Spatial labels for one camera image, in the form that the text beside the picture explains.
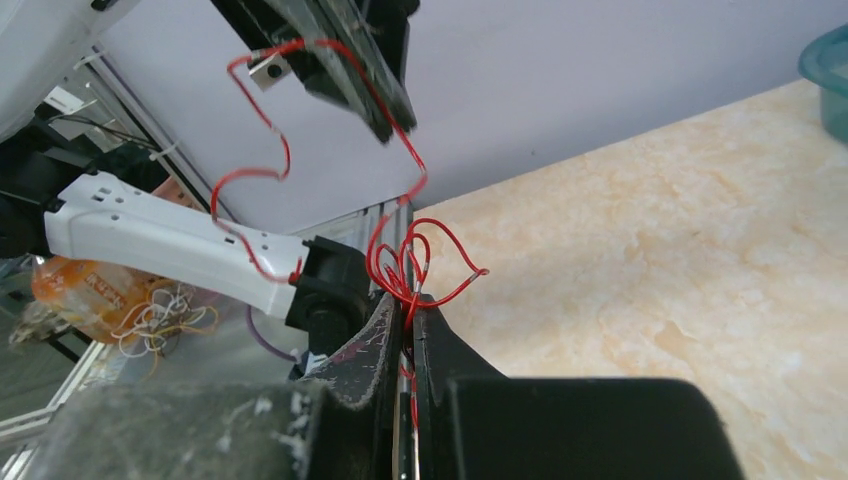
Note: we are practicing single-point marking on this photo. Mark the blue transparent plastic tub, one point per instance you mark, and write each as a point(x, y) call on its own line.
point(824, 63)

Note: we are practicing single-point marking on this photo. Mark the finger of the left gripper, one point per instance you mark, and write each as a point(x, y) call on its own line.
point(376, 31)

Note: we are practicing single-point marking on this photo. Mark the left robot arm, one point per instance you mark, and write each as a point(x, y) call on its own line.
point(53, 202)

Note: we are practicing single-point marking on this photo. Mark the orange bag with wires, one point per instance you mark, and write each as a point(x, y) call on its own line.
point(139, 313)

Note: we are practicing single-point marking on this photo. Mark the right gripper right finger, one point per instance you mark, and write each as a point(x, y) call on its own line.
point(474, 422)

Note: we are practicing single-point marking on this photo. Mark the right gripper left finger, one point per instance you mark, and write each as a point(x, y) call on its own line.
point(334, 423)

